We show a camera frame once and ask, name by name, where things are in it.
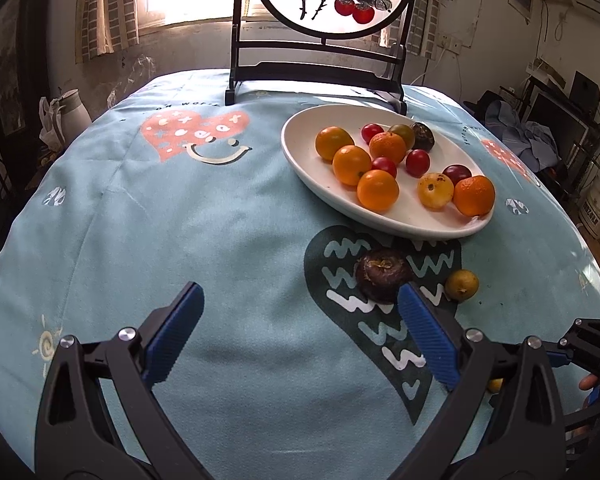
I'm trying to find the yellow-green longan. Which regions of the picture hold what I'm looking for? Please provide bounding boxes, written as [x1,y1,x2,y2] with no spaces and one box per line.
[444,269,480,302]

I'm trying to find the dark water chestnut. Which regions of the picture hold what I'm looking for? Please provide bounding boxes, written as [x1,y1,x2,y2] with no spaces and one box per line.
[413,122,436,153]
[354,248,413,304]

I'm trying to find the large orange mandarin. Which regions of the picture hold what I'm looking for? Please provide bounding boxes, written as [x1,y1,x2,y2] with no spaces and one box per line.
[453,176,495,217]

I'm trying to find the small orange mandarin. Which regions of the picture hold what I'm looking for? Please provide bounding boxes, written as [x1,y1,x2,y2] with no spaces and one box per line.
[368,132,407,165]

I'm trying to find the yellow longan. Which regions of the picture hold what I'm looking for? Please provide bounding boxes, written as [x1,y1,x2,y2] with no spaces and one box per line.
[486,378,503,394]

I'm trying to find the person's right hand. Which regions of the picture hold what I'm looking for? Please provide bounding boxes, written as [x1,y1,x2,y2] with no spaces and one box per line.
[579,374,598,391]

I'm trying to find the light blue patterned tablecloth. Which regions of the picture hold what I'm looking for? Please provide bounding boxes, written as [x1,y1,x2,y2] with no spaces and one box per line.
[0,70,600,479]

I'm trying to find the white plastic bucket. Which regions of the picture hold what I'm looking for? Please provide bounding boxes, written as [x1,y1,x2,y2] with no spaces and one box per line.
[578,177,600,238]

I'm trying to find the yellow spotted loquat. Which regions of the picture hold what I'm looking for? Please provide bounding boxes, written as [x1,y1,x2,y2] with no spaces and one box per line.
[417,172,454,210]

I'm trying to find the dark red cherry tomato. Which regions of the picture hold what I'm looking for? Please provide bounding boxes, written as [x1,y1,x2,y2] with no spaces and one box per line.
[442,165,472,185]

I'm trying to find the orange tomato front middle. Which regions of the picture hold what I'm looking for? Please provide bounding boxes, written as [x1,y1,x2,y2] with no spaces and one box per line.
[356,170,400,214]

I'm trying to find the orange tomato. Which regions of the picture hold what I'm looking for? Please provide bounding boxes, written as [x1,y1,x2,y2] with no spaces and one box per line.
[356,170,400,214]
[332,145,372,186]
[314,126,354,162]

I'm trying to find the red cherry tomato right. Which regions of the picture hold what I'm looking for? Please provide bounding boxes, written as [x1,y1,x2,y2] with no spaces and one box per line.
[405,150,430,178]

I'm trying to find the blue clothes pile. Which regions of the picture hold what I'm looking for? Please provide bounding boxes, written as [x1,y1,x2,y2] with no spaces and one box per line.
[484,100,560,174]

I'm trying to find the white oval plate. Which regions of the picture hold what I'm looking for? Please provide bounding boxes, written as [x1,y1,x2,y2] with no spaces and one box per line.
[280,104,493,240]

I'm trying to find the orange tomato front left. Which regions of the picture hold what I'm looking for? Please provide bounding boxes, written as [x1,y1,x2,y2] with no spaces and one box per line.
[332,145,372,186]

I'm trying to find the green-yellow tomato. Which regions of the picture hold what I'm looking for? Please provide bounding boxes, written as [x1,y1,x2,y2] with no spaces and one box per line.
[389,124,415,151]

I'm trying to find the black metal shelf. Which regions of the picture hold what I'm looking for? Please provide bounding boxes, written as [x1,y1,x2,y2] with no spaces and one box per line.
[518,75,600,196]

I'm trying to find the white kettle jug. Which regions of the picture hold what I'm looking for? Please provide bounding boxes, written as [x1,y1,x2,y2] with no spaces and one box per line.
[38,89,92,153]

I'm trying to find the red cherry tomato left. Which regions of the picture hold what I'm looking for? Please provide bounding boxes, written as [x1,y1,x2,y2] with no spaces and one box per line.
[361,122,385,144]

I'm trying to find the orange tomato back left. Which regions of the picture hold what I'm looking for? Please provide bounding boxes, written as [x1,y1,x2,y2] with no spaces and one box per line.
[314,126,354,162]

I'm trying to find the brick pattern curtain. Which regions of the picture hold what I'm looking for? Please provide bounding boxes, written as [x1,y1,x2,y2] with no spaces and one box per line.
[74,0,140,64]

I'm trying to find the black framed painted screen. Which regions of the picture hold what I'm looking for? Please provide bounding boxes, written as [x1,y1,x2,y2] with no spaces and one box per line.
[225,0,415,114]

